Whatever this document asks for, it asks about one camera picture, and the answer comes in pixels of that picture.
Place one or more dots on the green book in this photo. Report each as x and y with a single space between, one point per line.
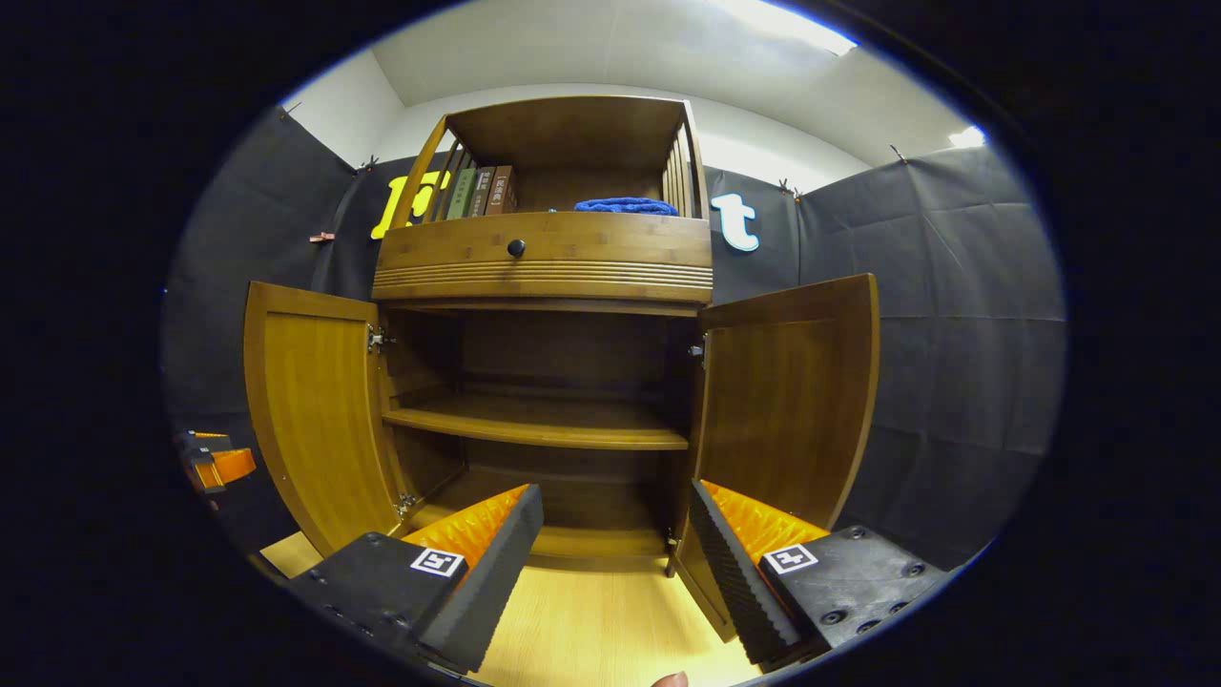
462 194

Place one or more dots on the large ceiling light panel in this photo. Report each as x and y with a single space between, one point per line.
792 24

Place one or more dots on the grey book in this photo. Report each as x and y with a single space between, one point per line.
482 191

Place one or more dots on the wooden inner shelf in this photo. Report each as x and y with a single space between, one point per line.
534 425

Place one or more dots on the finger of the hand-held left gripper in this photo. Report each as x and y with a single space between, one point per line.
229 466
205 443

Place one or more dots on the blue towel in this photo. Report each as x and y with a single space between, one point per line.
625 206

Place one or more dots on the wooden cabinet drawer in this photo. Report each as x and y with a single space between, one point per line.
610 248

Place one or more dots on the small ceiling light panel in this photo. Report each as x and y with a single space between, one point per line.
966 137

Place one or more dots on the black drawer knob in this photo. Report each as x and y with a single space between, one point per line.
516 248

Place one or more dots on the wooden double-door shoe cabinet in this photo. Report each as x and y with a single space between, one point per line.
572 129

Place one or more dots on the metal door hinge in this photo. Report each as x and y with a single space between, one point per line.
407 501
377 339
697 349

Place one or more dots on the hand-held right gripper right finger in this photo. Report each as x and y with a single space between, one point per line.
739 582

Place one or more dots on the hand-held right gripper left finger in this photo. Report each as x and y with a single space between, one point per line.
491 572

